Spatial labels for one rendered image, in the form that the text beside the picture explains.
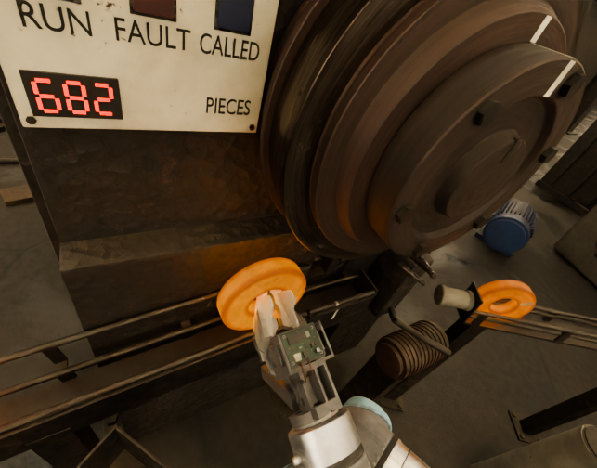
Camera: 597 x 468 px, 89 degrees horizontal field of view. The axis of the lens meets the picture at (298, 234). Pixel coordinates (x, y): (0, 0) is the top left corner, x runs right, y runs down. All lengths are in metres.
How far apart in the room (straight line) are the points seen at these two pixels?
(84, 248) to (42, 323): 1.04
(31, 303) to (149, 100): 1.32
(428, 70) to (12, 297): 1.62
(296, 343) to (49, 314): 1.27
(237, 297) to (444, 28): 0.41
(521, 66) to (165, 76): 0.36
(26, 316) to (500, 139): 1.58
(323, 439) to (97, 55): 0.49
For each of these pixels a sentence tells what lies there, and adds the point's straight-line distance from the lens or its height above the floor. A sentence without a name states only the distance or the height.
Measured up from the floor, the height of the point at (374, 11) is 1.24.
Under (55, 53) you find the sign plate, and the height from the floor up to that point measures 1.14.
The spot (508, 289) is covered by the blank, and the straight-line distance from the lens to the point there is 0.99.
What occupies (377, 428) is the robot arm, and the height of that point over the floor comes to 0.71.
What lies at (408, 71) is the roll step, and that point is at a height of 1.21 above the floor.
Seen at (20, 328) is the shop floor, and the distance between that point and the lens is 1.58.
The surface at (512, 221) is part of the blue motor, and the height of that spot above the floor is 0.31.
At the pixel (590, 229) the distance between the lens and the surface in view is 3.31.
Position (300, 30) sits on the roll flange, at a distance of 0.37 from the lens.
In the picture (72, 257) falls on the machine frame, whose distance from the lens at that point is 0.54.
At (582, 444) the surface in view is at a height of 0.51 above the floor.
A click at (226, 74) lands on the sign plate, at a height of 1.13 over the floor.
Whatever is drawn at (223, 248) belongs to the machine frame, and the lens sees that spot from 0.54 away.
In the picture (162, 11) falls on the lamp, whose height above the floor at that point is 1.19.
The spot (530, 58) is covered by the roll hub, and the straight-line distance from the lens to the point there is 0.38.
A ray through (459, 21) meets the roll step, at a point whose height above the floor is 1.25.
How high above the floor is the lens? 1.26
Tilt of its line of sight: 41 degrees down
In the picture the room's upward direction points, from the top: 19 degrees clockwise
